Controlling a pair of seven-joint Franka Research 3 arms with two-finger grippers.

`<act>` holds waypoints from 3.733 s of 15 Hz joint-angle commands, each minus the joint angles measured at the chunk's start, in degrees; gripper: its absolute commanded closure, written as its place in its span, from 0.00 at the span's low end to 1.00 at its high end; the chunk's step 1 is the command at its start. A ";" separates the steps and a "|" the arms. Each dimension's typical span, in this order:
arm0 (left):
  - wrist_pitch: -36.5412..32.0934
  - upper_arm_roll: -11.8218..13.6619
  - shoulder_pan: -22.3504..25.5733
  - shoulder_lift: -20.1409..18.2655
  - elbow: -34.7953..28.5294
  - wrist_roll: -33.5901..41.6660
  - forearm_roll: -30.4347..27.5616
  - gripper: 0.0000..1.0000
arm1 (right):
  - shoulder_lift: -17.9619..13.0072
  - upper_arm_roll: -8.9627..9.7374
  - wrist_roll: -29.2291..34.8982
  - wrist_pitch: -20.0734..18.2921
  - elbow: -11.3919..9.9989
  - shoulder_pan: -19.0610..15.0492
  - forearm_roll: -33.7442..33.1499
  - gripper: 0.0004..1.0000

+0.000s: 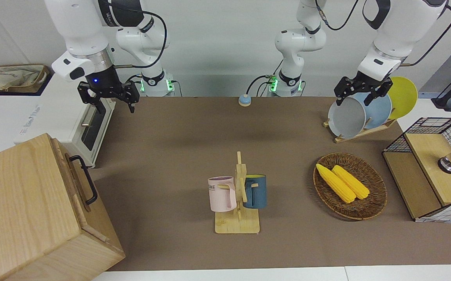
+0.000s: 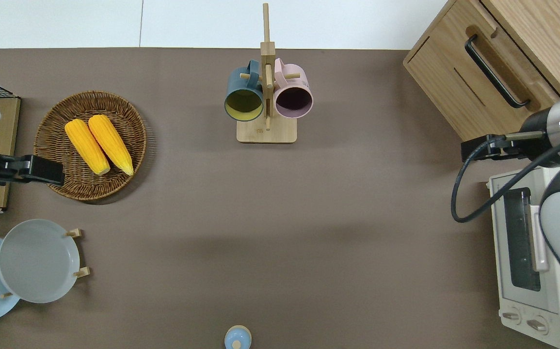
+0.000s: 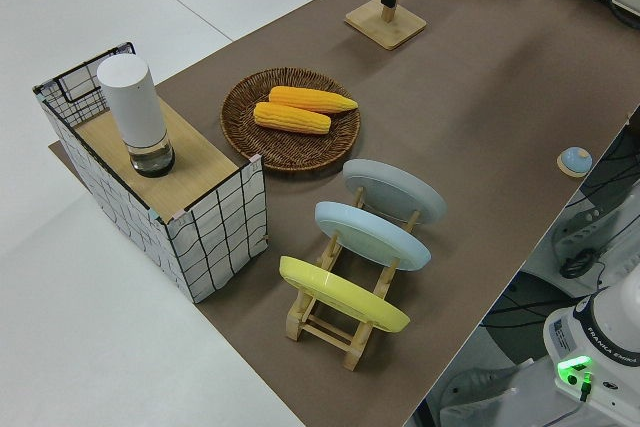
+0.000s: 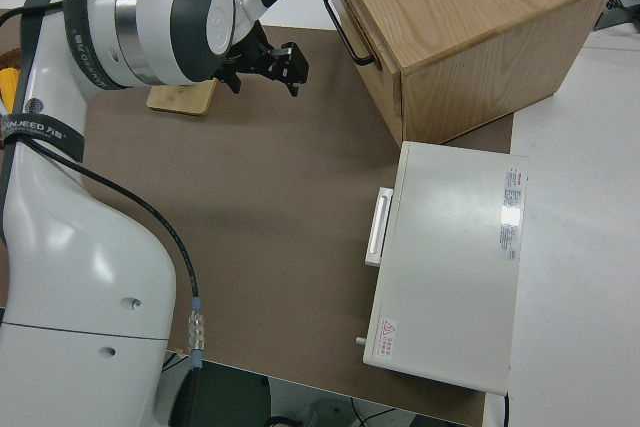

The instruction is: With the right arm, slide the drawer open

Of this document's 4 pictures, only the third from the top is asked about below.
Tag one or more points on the white cylindrical bottle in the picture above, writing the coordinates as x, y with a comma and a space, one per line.
132, 107

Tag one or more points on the brown table mat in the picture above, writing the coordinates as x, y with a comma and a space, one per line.
475, 112

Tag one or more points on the brown wicker basket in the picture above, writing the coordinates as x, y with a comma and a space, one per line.
250, 137

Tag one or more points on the wooden plate rack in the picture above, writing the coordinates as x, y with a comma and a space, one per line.
330, 334

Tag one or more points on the grey plate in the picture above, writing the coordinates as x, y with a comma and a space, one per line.
395, 189

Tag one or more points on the yellow corn cob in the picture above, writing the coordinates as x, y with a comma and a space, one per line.
292, 118
312, 99

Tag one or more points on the wooden mug tree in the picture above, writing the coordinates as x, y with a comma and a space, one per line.
387, 29

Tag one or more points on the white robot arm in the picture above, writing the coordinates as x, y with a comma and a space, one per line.
600, 332

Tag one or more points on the yellow plate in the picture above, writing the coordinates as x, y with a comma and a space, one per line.
345, 297

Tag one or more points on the light blue plate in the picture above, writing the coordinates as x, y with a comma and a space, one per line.
372, 234

